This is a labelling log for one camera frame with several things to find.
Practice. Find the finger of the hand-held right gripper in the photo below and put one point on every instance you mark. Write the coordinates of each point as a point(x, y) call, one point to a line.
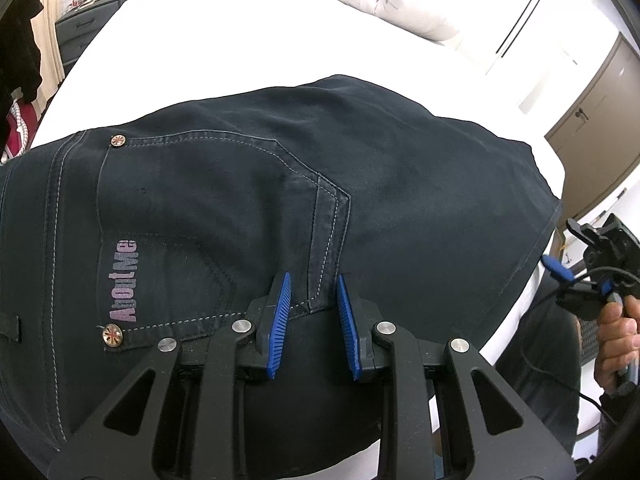
point(580, 232)
point(559, 269)

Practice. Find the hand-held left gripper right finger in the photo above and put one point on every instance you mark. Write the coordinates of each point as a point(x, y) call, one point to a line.
point(347, 330)

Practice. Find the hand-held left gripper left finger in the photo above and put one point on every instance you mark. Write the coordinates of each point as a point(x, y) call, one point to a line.
point(279, 325)

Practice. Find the dark navy pants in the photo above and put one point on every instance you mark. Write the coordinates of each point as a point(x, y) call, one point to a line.
point(210, 200)

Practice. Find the person's right hand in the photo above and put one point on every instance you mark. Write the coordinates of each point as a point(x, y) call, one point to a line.
point(617, 335)

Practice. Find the person's dark trouser leg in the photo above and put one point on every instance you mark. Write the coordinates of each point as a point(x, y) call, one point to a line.
point(540, 375)

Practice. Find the brown cabinet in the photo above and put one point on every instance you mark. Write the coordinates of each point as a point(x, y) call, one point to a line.
point(595, 110)

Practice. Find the white wardrobe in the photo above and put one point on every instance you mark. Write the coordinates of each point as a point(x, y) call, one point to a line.
point(545, 15)

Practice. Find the bed with white sheet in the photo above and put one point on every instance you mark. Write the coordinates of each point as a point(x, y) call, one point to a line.
point(240, 40)

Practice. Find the red and white cloth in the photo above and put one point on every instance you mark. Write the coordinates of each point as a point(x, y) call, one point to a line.
point(20, 125)

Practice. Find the grey drawer dresser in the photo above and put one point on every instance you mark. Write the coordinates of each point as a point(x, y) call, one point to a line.
point(82, 35)

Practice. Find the beige curtain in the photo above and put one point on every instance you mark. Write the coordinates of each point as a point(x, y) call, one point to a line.
point(50, 45)

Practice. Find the black hanging garment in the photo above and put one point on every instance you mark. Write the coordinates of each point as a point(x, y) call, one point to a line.
point(20, 45)

